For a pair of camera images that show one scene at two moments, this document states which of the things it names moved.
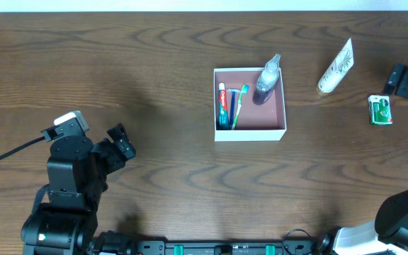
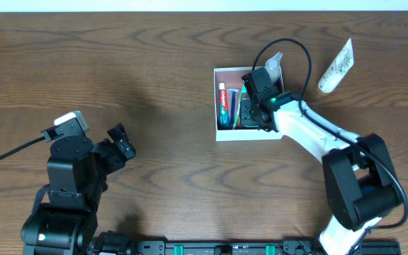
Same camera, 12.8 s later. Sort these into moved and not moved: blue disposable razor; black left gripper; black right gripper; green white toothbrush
Moved: black right gripper
Not moved: green white toothbrush; blue disposable razor; black left gripper
